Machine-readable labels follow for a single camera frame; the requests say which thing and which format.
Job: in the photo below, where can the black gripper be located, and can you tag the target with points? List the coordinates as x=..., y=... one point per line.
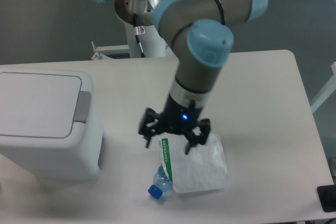
x=176, y=118

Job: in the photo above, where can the white push-top trash can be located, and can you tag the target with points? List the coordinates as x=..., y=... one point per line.
x=50, y=124

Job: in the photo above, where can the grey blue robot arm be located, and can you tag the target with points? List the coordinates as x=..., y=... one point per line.
x=200, y=37

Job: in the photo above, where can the white green paper bag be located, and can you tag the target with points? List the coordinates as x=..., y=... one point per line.
x=203, y=168

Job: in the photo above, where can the crushed blue-capped plastic bottle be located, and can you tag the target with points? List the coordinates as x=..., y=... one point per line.
x=161, y=184

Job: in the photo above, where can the black device at table edge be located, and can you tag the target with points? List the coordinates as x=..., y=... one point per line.
x=326, y=195

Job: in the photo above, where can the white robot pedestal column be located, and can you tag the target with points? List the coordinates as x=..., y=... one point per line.
x=144, y=41

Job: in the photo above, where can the white pedestal base frame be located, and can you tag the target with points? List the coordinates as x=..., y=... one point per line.
x=115, y=52

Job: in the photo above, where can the white frame at right edge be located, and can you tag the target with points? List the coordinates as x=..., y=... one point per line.
x=324, y=92

